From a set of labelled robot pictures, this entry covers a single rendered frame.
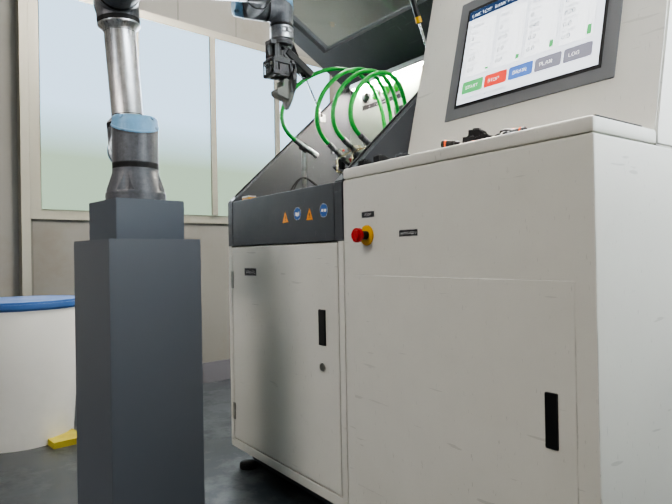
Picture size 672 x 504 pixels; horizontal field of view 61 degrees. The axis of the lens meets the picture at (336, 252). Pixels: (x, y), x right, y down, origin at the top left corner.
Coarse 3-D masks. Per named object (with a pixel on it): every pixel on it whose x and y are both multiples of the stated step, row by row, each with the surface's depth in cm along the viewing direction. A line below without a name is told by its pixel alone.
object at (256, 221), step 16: (288, 192) 174; (304, 192) 166; (320, 192) 160; (240, 208) 200; (256, 208) 190; (272, 208) 182; (288, 208) 174; (304, 208) 167; (240, 224) 200; (256, 224) 190; (272, 224) 182; (288, 224) 174; (304, 224) 167; (320, 224) 160; (240, 240) 200; (256, 240) 190; (272, 240) 182; (288, 240) 174; (304, 240) 167; (320, 240) 160
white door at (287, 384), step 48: (240, 288) 200; (288, 288) 174; (336, 288) 154; (240, 336) 201; (288, 336) 175; (336, 336) 154; (240, 384) 201; (288, 384) 175; (336, 384) 155; (240, 432) 202; (288, 432) 175; (336, 432) 155; (336, 480) 155
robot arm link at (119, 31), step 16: (96, 0) 157; (96, 16) 159; (112, 16) 156; (128, 16) 158; (112, 32) 157; (128, 32) 159; (112, 48) 158; (128, 48) 159; (112, 64) 158; (128, 64) 159; (112, 80) 158; (128, 80) 158; (112, 96) 159; (128, 96) 158; (112, 112) 159; (128, 112) 158
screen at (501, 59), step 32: (480, 0) 155; (512, 0) 145; (544, 0) 137; (576, 0) 129; (608, 0) 122; (480, 32) 152; (512, 32) 143; (544, 32) 134; (576, 32) 127; (608, 32) 121; (480, 64) 149; (512, 64) 140; (544, 64) 132; (576, 64) 125; (608, 64) 119; (480, 96) 146; (512, 96) 138
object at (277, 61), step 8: (272, 40) 177; (280, 40) 178; (288, 40) 179; (272, 48) 179; (280, 48) 179; (272, 56) 176; (280, 56) 179; (264, 64) 181; (272, 64) 177; (280, 64) 177; (288, 64) 179; (264, 72) 181; (272, 72) 177; (280, 72) 177; (288, 72) 179; (280, 80) 183
